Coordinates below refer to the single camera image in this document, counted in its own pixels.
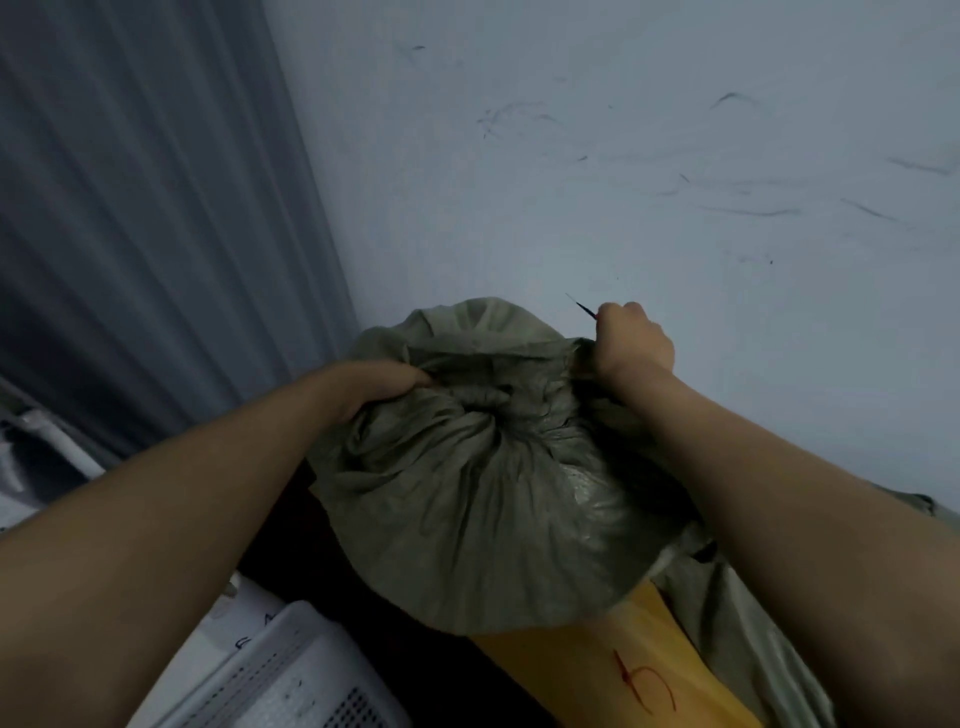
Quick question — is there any person's left hand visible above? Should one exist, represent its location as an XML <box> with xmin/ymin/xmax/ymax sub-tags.
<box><xmin>324</xmin><ymin>358</ymin><xmax>436</xmax><ymax>426</ymax></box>

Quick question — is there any person's left forearm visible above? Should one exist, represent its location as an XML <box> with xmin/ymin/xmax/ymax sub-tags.
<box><xmin>0</xmin><ymin>367</ymin><xmax>354</xmax><ymax>728</ymax></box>

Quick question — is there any grey curtain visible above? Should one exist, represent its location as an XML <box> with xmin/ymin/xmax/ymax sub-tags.
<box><xmin>0</xmin><ymin>0</ymin><xmax>361</xmax><ymax>459</ymax></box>

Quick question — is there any white perforated plastic crate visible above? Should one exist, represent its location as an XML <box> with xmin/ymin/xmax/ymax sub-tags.
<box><xmin>127</xmin><ymin>573</ymin><xmax>414</xmax><ymax>728</ymax></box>

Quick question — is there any person's right forearm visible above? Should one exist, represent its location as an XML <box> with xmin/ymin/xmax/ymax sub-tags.
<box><xmin>606</xmin><ymin>363</ymin><xmax>960</xmax><ymax>728</ymax></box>

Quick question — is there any person's right hand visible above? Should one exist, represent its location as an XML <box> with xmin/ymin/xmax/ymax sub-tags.
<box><xmin>592</xmin><ymin>301</ymin><xmax>676</xmax><ymax>384</ymax></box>

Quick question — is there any white metal frame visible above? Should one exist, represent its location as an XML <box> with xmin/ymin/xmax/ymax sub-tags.
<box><xmin>0</xmin><ymin>378</ymin><xmax>106</xmax><ymax>530</ymax></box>

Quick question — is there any yellow cardboard box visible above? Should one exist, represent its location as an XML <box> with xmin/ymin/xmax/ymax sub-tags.
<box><xmin>471</xmin><ymin>581</ymin><xmax>766</xmax><ymax>728</ymax></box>

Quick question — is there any grey-green woven sack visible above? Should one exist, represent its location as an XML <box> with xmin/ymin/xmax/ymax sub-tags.
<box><xmin>307</xmin><ymin>297</ymin><xmax>714</xmax><ymax>636</ymax></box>
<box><xmin>648</xmin><ymin>483</ymin><xmax>960</xmax><ymax>728</ymax></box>

